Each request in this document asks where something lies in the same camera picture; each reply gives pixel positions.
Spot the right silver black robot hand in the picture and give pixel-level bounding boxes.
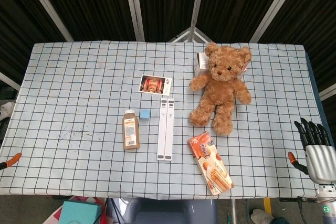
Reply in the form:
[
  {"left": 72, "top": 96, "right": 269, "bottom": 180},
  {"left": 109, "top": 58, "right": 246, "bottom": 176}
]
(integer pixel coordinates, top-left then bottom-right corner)
[{"left": 287, "top": 118, "right": 336, "bottom": 184}]

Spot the brown plush teddy bear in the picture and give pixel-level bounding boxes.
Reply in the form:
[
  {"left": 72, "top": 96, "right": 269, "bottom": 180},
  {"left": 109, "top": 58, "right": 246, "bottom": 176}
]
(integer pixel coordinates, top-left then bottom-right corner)
[{"left": 189, "top": 42, "right": 253, "bottom": 135}]

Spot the grey shoe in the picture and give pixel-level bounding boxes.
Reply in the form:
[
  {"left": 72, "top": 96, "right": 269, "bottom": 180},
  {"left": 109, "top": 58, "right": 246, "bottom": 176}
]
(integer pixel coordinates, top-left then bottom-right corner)
[{"left": 250, "top": 208, "right": 274, "bottom": 224}]

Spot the orange egg roll snack box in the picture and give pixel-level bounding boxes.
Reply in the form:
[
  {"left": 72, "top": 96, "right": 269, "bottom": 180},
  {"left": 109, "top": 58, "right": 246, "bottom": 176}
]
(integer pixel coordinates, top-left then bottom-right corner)
[{"left": 187, "top": 132, "right": 234, "bottom": 196}]

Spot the dark blue plastic chair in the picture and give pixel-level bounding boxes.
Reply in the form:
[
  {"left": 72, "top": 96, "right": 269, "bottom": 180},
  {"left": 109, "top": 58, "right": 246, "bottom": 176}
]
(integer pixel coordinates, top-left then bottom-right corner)
[{"left": 135, "top": 198, "right": 219, "bottom": 224}]

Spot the white cardboard box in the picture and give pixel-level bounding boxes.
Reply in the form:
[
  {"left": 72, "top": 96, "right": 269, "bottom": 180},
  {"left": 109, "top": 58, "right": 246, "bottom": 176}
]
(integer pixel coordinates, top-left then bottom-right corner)
[{"left": 194, "top": 52, "right": 211, "bottom": 78}]

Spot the white folding stand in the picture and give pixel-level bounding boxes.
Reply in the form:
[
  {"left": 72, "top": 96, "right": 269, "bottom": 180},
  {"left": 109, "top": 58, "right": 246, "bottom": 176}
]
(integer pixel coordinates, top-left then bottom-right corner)
[{"left": 156, "top": 98, "right": 175, "bottom": 161}]

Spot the red temple photo postcard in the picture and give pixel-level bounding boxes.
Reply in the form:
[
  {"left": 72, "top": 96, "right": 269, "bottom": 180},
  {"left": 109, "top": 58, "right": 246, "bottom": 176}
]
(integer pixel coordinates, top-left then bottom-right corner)
[{"left": 138, "top": 74, "right": 173, "bottom": 96}]

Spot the brown juice bottle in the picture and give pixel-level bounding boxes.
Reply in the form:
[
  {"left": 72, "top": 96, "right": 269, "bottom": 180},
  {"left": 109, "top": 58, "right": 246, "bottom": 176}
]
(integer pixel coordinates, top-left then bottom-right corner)
[{"left": 122, "top": 109, "right": 140, "bottom": 151}]

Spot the teal cardboard box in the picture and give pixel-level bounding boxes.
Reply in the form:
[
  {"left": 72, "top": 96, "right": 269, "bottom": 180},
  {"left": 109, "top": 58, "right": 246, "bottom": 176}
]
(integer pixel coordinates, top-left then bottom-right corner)
[{"left": 58, "top": 200, "right": 105, "bottom": 224}]

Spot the light blue checked tablecloth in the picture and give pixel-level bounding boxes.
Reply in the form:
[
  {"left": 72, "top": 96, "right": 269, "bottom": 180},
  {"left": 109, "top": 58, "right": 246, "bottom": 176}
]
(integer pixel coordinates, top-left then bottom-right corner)
[{"left": 0, "top": 40, "right": 334, "bottom": 200}]

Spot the white metal frame bar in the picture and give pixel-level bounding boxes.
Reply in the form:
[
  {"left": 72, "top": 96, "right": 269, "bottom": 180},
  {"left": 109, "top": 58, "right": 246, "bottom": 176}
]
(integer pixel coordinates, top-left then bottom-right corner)
[
  {"left": 0, "top": 71, "right": 22, "bottom": 91},
  {"left": 319, "top": 82, "right": 336, "bottom": 101}
]

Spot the white metal frame post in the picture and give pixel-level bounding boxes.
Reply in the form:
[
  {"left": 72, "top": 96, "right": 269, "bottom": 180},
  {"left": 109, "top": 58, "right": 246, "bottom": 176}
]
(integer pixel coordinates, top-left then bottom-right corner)
[
  {"left": 20, "top": 0, "right": 74, "bottom": 42},
  {"left": 188, "top": 0, "right": 208, "bottom": 41},
  {"left": 122, "top": 0, "right": 145, "bottom": 42},
  {"left": 249, "top": 0, "right": 298, "bottom": 43}
]

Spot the white triangular frame brace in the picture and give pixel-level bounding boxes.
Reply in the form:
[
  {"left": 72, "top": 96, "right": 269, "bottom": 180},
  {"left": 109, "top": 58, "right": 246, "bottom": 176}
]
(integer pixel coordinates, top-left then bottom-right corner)
[{"left": 167, "top": 26, "right": 213, "bottom": 44}]

